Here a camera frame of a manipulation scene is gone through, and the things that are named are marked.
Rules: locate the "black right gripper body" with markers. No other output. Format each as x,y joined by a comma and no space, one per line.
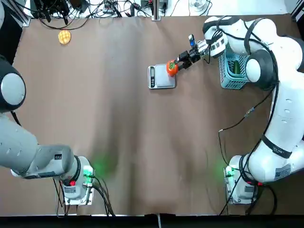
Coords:
196,54

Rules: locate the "red tomato with green stem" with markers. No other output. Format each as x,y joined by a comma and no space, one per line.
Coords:
172,69

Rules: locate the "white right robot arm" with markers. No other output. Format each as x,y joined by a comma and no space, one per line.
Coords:
285,59

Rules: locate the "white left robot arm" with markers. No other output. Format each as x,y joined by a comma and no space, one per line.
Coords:
19,147

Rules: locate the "silver digital kitchen scale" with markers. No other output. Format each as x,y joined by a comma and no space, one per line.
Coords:
161,80

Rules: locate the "light blue plastic shopping basket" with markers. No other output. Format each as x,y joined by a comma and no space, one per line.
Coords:
231,82

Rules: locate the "green cucumber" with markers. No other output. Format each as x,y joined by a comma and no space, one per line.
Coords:
236,67

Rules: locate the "white side desk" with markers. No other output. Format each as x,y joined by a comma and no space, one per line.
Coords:
237,7

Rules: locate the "grey hub with red plugs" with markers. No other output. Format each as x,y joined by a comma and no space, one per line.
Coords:
110,10

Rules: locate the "black white striped panel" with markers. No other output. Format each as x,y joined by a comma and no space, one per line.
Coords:
298,8

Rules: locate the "black rectangular dock box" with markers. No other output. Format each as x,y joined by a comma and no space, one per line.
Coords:
79,6

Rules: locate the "round orange checkered bread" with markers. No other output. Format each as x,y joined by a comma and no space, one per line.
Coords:
64,37

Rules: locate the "aluminium frame post with foot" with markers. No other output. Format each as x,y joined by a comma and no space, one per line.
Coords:
20,14

